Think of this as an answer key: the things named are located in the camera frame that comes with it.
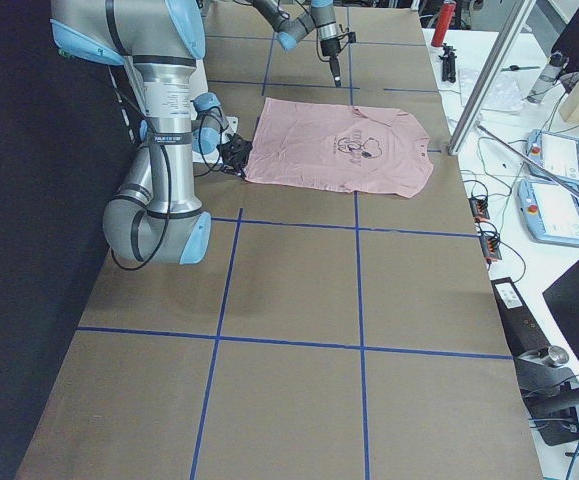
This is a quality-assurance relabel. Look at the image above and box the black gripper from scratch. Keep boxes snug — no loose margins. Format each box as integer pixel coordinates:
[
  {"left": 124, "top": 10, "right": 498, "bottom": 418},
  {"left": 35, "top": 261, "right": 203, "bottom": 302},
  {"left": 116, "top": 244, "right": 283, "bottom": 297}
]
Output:
[
  {"left": 319, "top": 37, "right": 342, "bottom": 88},
  {"left": 218, "top": 133, "right": 252, "bottom": 178}
]

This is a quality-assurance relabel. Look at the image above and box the pink Snoopy t-shirt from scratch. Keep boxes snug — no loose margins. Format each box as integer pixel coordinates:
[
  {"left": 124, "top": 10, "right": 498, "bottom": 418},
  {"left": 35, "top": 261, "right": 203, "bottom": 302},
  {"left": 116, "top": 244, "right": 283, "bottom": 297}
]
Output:
[{"left": 245, "top": 97, "right": 433, "bottom": 198}]

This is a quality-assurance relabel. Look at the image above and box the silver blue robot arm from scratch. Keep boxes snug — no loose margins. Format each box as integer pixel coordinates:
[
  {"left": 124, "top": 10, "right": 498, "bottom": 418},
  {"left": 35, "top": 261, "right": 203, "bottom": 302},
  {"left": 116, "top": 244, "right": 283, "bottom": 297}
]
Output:
[
  {"left": 51, "top": 1, "right": 223, "bottom": 266},
  {"left": 251, "top": 0, "right": 342, "bottom": 87}
]

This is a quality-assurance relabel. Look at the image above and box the small black tripod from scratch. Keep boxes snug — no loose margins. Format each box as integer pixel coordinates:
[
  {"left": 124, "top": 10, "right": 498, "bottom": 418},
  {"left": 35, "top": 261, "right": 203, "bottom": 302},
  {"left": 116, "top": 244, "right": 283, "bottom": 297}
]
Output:
[{"left": 439, "top": 43, "right": 457, "bottom": 83}]

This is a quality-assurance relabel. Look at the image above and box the red bottle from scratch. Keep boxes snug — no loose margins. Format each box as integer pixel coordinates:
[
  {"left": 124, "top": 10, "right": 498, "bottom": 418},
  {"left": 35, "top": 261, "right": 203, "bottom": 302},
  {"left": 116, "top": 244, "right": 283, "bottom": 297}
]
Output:
[{"left": 431, "top": 0, "right": 457, "bottom": 48}]

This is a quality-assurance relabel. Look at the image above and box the clear plastic bag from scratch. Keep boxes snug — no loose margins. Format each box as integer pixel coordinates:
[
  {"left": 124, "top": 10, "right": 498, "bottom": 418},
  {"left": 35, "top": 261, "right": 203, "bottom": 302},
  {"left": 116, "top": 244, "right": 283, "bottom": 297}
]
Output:
[{"left": 458, "top": 68, "right": 524, "bottom": 113}]

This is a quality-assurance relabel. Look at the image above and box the upper orange black connector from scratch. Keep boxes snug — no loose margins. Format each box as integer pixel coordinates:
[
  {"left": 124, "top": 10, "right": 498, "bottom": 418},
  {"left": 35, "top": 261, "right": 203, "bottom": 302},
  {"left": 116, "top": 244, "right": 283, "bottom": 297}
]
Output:
[{"left": 468, "top": 196, "right": 490, "bottom": 223}]

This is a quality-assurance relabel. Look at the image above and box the orange black connector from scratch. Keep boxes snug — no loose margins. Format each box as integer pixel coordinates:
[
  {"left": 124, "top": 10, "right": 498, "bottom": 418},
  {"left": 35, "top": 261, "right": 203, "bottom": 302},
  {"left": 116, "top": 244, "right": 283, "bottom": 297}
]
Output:
[
  {"left": 468, "top": 196, "right": 490, "bottom": 223},
  {"left": 479, "top": 231, "right": 502, "bottom": 264}
]

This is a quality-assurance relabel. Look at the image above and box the lower orange black connector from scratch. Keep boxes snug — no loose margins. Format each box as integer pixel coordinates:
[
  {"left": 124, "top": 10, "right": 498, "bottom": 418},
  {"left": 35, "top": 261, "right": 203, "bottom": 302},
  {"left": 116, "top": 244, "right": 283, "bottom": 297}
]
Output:
[{"left": 479, "top": 231, "right": 502, "bottom": 264}]

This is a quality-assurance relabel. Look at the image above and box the upper blue teach pendant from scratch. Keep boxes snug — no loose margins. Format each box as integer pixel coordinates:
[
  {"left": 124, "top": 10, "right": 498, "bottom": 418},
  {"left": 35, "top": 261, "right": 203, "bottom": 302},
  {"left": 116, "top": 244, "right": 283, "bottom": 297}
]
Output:
[{"left": 526, "top": 129, "right": 579, "bottom": 187}]

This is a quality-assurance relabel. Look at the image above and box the blue teach pendant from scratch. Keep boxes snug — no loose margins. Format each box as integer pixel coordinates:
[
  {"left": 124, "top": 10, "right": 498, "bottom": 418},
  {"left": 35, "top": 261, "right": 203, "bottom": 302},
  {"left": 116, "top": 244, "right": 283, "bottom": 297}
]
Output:
[
  {"left": 526, "top": 129, "right": 579, "bottom": 187},
  {"left": 517, "top": 179, "right": 579, "bottom": 248}
]

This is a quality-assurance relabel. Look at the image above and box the lower blue teach pendant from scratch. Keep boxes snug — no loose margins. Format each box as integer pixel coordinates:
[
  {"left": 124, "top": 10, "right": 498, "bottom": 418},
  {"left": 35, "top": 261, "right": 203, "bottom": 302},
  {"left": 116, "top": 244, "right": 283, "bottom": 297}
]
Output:
[{"left": 517, "top": 179, "right": 579, "bottom": 248}]

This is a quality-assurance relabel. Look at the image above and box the metal rod with green tip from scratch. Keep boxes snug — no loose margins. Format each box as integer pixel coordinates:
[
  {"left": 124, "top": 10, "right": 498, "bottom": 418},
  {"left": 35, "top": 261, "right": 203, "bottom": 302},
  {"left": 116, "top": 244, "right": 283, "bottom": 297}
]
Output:
[{"left": 477, "top": 123, "right": 579, "bottom": 229}]

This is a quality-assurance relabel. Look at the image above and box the black box with white label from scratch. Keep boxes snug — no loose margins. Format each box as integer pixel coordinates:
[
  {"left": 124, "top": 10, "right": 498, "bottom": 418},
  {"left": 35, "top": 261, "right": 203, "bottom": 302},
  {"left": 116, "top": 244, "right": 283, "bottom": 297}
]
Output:
[{"left": 491, "top": 277, "right": 551, "bottom": 357}]

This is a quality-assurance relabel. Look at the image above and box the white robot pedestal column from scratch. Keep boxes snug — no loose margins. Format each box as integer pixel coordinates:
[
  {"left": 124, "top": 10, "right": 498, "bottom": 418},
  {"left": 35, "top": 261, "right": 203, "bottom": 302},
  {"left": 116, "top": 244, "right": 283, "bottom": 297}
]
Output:
[{"left": 190, "top": 60, "right": 238, "bottom": 162}]

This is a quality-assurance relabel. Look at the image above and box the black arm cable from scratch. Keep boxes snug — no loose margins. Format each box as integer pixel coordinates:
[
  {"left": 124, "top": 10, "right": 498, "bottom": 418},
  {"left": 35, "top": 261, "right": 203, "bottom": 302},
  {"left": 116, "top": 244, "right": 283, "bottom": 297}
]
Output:
[{"left": 108, "top": 64, "right": 230, "bottom": 272}]

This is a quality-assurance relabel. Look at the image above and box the aluminium frame post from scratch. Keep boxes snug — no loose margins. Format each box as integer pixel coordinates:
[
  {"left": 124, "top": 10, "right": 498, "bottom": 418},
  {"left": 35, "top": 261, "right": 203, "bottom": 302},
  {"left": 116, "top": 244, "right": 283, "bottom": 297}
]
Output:
[{"left": 447, "top": 0, "right": 536, "bottom": 156}]

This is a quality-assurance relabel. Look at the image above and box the black clamp mount with knob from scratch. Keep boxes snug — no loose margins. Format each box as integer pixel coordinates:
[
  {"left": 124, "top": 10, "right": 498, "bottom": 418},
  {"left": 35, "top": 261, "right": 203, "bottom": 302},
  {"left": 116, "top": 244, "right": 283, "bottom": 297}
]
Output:
[{"left": 514, "top": 351, "right": 579, "bottom": 446}]

